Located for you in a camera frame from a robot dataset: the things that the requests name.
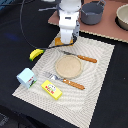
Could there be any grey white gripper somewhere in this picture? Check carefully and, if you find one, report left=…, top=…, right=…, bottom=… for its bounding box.
left=72, top=21, right=80, bottom=44

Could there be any yellow toy banana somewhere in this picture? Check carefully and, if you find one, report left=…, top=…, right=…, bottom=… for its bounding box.
left=29, top=49, right=44, bottom=61

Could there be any yellow butter box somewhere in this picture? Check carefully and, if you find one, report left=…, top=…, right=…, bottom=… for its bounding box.
left=41, top=80, right=62, bottom=100

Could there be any toy bread loaf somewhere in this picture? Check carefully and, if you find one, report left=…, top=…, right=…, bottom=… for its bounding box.
left=55, top=37, right=73, bottom=46

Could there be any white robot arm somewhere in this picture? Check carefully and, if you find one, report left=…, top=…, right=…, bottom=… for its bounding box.
left=43, top=0, right=81, bottom=44

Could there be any grey cooking pot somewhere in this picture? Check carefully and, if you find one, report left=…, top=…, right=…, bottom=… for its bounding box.
left=81, top=0, right=106, bottom=25

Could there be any round wooden plate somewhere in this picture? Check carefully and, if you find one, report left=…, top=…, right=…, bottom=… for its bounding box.
left=55, top=55, right=83, bottom=79

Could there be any pink wooden tray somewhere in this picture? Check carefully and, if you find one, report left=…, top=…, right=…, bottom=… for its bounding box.
left=47, top=0, right=128, bottom=44

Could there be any beige bowl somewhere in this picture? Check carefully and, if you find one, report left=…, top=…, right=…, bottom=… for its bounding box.
left=116, top=4, right=128, bottom=30

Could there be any striped beige placemat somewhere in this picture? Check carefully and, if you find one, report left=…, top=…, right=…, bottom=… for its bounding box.
left=13, top=37, right=114, bottom=128

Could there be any light blue milk carton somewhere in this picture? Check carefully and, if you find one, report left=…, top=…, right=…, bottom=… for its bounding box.
left=16, top=68, right=37, bottom=88

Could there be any wooden handled toy knife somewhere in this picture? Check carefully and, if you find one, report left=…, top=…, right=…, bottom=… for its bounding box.
left=60, top=50, right=97, bottom=63

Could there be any grey pan with handle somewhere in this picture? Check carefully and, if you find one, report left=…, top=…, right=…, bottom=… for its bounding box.
left=38, top=0, right=62, bottom=12

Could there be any black cable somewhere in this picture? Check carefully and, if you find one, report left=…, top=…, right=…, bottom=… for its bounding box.
left=18, top=0, right=63, bottom=51

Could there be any wooden handled toy fork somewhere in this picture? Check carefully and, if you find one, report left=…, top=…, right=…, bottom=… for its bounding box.
left=44, top=72, right=85, bottom=90

